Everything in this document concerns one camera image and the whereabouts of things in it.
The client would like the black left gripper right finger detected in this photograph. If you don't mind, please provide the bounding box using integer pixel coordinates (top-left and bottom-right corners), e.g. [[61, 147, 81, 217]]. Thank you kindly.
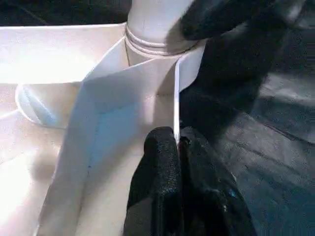
[[179, 127, 257, 236]]

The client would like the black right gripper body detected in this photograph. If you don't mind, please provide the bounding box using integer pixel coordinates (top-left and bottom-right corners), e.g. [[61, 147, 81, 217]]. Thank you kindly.
[[247, 0, 292, 30]]

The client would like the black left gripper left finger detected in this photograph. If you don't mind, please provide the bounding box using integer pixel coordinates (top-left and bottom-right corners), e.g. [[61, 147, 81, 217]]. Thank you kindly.
[[124, 126, 183, 236]]

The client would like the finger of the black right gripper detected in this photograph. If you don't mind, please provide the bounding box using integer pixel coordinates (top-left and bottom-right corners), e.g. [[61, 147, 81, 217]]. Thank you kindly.
[[180, 0, 250, 42]]

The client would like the white plastic table leg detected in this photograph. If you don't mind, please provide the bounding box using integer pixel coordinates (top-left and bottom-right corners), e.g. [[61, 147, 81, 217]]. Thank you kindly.
[[125, 0, 200, 57]]

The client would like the white plastic table top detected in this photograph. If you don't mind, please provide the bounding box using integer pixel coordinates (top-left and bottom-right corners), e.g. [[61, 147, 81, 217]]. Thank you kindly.
[[0, 23, 207, 236]]

